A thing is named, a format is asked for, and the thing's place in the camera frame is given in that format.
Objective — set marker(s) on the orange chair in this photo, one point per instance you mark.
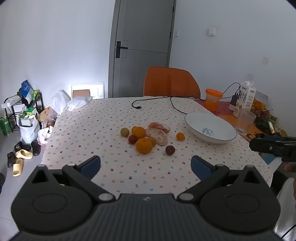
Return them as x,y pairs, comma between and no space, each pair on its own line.
171,81

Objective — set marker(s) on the medium orange mandarin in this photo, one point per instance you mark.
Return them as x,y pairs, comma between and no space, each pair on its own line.
138,132

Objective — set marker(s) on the blue flat pad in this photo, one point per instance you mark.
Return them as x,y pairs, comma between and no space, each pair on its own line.
268,159

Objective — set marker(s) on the black charger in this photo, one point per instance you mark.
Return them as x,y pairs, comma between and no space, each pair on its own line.
234,100

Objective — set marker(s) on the grey door with black lock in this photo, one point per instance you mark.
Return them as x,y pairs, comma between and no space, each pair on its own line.
143,34

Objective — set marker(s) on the white picture frame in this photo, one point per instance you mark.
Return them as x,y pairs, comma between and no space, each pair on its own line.
98,89

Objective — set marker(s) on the black wrench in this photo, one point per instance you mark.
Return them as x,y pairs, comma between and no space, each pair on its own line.
248,136

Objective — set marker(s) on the red lychee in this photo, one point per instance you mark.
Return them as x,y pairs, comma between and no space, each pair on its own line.
132,139

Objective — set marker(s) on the white light switch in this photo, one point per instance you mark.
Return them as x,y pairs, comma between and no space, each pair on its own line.
211,31

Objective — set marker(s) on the dark red fruit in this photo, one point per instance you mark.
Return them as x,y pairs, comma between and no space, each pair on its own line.
170,150

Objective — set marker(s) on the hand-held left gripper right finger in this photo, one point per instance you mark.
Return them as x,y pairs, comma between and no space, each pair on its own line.
200,168

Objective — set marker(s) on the blue white bag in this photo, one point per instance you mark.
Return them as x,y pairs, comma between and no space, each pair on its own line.
26,89

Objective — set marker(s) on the small orange kumquat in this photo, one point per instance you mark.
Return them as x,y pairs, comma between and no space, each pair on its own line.
180,136

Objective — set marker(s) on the white milk carton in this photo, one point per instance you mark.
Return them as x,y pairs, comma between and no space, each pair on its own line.
245,97

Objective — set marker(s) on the brown paper bag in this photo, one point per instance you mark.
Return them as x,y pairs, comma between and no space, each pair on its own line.
47,114

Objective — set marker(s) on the black slipper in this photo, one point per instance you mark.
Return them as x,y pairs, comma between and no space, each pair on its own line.
35,148
11,159
23,146

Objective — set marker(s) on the white bowl with blue rim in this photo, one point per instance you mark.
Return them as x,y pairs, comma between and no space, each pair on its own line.
208,122

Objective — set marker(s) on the white pillow bag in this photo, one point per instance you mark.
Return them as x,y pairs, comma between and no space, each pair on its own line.
78,102

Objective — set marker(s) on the large orange mandarin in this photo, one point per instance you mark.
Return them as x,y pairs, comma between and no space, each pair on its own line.
144,146

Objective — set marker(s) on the white stuffed plastic bag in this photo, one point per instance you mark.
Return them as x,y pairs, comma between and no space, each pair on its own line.
29,132

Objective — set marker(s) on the large peeled pomelo piece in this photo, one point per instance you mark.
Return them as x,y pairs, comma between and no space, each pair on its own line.
159,137

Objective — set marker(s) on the clear plastic cup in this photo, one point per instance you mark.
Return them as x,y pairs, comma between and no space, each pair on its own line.
246,121

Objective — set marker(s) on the yellow snack packet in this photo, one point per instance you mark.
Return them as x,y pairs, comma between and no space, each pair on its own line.
259,107

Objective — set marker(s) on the white wall socket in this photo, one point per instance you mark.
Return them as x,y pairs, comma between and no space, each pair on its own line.
249,76
265,60

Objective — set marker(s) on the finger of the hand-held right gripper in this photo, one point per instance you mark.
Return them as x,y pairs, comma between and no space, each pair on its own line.
263,146

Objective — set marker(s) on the flat peeled pomelo piece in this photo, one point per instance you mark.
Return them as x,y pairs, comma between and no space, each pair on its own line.
160,126

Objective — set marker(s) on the green white packet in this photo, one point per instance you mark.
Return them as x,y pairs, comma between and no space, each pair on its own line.
31,112

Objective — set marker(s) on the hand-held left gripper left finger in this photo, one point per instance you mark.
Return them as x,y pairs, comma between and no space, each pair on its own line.
91,166

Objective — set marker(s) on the orange lidded container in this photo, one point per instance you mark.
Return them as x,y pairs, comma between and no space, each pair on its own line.
214,100

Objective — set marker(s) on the person's light clothing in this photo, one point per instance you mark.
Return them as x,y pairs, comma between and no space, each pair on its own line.
286,201

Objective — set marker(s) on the black shoe rack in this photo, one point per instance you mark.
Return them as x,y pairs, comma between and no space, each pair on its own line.
14,117

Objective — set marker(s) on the dark green packet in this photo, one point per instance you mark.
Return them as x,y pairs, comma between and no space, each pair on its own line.
263,122

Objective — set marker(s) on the yellow slipper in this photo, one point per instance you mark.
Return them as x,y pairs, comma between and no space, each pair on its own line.
18,167
24,154

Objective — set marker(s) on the cardboard box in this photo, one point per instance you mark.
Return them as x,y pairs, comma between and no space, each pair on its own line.
81,93

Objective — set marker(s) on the small yellow-green fruit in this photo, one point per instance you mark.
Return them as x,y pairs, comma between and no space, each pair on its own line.
124,132

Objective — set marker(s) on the white red plastic bag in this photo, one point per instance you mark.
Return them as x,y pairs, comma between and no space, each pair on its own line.
45,134

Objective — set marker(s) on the person's right hand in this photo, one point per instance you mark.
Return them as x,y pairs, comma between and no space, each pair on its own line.
291,168

